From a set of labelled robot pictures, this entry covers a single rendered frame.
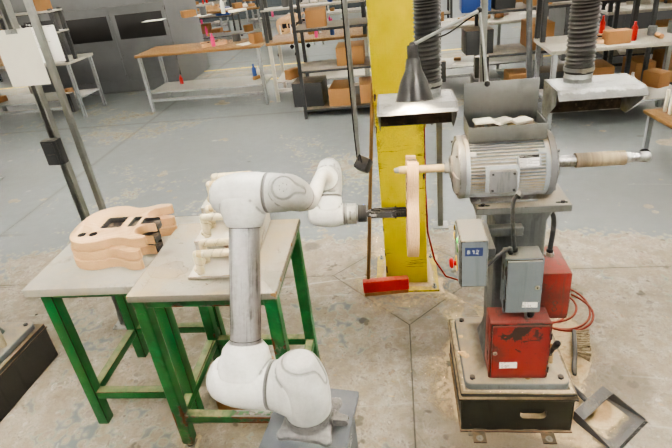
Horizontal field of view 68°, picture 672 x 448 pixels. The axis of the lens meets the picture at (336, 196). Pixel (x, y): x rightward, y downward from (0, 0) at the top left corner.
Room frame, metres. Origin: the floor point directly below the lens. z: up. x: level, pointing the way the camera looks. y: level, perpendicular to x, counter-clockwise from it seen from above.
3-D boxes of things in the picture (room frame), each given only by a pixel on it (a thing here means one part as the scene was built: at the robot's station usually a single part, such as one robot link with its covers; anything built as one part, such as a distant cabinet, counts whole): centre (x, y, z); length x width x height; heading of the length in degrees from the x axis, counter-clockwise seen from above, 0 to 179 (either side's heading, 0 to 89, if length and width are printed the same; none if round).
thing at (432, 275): (2.85, -0.43, 0.02); 0.40 x 0.40 x 0.02; 81
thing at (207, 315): (2.18, 0.77, 0.45); 0.05 x 0.05 x 0.90; 81
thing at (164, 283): (1.89, 0.54, 0.55); 0.62 x 0.58 x 0.76; 81
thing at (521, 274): (1.63, -0.71, 0.93); 0.15 x 0.10 x 0.55; 81
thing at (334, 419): (1.15, 0.15, 0.73); 0.22 x 0.18 x 0.06; 74
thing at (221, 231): (1.93, 0.49, 0.98); 0.27 x 0.16 x 0.09; 85
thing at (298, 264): (2.10, 0.23, 0.45); 0.05 x 0.05 x 0.90; 81
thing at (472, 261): (1.56, -0.55, 0.99); 0.24 x 0.21 x 0.26; 81
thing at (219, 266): (1.78, 0.50, 0.94); 0.27 x 0.15 x 0.01; 85
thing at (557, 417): (1.78, -0.73, 0.12); 0.61 x 0.51 x 0.25; 171
